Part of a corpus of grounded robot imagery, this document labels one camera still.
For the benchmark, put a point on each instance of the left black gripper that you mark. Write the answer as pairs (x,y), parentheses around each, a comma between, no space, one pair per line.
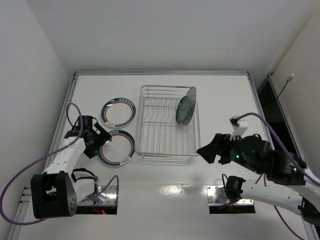
(99,139)

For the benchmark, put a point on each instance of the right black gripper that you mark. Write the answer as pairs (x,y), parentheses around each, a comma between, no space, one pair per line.
(222,149)

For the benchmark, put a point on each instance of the green-rimmed white plate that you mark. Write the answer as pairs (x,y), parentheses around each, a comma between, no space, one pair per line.
(118,151)
(118,112)

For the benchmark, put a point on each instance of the blue patterned green plate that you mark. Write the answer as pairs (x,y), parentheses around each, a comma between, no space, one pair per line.
(182,110)

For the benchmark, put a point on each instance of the white plate with dark rim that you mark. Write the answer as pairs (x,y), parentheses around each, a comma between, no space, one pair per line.
(192,100)

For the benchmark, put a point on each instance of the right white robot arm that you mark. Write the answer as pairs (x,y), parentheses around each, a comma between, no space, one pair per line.
(257,155)

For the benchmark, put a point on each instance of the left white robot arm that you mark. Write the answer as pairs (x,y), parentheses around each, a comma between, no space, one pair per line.
(56,192)

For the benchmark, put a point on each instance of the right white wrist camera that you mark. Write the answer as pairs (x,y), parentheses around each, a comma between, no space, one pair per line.
(239,126)

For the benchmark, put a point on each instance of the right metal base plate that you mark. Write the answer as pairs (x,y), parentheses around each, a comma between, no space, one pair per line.
(217,197)

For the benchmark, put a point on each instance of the metal base plate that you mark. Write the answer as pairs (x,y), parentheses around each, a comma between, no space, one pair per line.
(217,197)
(108,197)

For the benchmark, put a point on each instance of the metal wire dish rack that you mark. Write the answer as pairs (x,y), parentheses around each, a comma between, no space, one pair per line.
(158,135)

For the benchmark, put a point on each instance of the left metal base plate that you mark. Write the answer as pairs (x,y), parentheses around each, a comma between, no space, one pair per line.
(108,197)

